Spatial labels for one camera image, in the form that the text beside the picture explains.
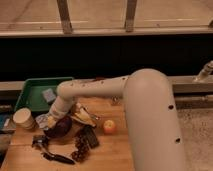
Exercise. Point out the bunch of dark grapes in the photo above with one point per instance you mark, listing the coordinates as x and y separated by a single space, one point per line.
82 148

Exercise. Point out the blue sponge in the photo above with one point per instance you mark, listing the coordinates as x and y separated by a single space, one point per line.
49 95

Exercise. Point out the orange apple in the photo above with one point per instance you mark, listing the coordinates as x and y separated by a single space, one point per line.
109 127

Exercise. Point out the small metal cup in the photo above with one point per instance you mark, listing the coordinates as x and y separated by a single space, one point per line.
115 101

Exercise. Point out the stack of white cups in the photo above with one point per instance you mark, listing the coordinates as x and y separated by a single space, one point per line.
23 118

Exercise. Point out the dark chocolate bar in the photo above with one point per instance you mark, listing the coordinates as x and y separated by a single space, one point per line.
91 136

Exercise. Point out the blue object at left edge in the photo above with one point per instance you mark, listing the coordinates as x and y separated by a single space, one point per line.
4 121

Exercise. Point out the banana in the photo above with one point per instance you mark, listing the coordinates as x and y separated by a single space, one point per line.
82 116

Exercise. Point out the purple bowl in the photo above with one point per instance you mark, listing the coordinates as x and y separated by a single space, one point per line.
61 128

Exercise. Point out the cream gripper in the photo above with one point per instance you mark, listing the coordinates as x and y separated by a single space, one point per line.
51 121

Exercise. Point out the green plastic tray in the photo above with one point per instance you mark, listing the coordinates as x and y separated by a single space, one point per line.
31 93

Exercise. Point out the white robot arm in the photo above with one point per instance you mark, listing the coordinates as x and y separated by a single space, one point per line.
154 131

